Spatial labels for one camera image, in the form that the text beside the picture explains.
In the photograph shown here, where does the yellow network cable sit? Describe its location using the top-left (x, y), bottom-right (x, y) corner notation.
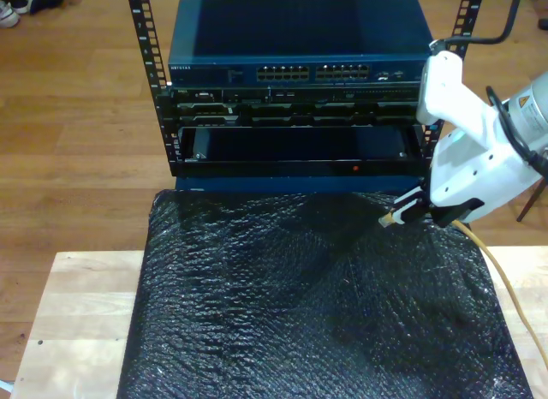
top-left (378, 211), bottom-right (548, 368)

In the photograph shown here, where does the blue rack base unit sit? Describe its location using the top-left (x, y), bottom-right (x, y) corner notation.
top-left (174, 176), bottom-right (423, 195)

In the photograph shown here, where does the black bubble mat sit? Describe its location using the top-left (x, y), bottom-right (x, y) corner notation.
top-left (116, 188), bottom-right (536, 399)

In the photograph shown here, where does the black perforated rack upright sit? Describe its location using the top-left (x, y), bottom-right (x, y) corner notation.
top-left (444, 0), bottom-right (487, 60)
top-left (125, 0), bottom-right (170, 92)

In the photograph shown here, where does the black rack server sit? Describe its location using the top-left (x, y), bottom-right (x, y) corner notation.
top-left (156, 85), bottom-right (429, 128)

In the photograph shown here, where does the white sneaker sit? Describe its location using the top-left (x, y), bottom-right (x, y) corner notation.
top-left (0, 0), bottom-right (21, 30)

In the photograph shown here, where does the blue network switch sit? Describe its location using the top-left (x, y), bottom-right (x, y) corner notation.
top-left (167, 0), bottom-right (442, 90)

